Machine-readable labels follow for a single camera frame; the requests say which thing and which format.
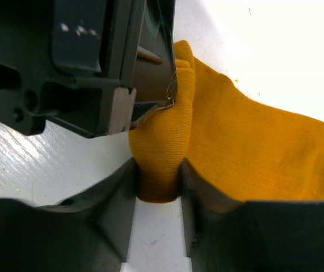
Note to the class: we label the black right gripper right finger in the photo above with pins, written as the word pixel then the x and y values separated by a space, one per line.
pixel 224 234

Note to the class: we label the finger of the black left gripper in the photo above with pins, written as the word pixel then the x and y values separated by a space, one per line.
pixel 154 74

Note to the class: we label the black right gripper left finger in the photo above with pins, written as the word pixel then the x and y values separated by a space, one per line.
pixel 89 231

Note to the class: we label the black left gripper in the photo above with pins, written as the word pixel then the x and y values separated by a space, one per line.
pixel 66 61

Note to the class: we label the yellow sock with brown cuff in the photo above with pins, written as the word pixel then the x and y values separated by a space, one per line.
pixel 245 149

